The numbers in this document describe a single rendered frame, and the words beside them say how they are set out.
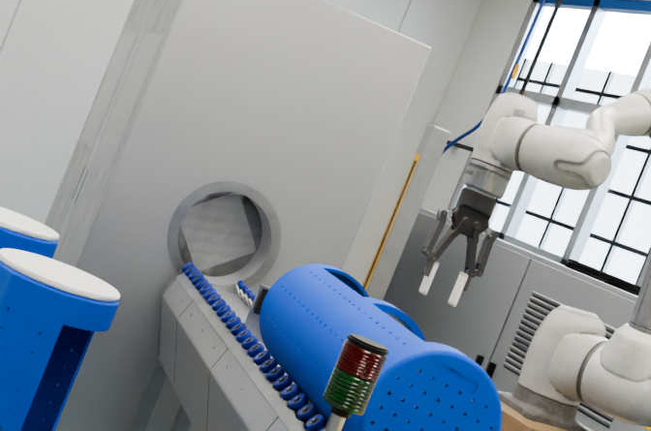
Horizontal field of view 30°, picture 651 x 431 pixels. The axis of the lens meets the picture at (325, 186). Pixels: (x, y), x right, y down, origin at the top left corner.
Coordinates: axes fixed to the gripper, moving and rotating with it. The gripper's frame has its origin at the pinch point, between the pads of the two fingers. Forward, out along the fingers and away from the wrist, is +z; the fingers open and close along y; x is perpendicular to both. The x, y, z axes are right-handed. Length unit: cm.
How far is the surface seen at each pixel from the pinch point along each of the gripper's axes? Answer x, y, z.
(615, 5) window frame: -396, -207, -166
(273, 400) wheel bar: -36, 12, 40
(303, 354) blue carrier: -21.4, 14.5, 25.9
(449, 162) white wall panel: -499, -191, -53
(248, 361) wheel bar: -68, 11, 39
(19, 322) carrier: -24, 73, 40
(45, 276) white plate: -26, 71, 30
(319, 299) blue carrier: -33.5, 11.9, 14.7
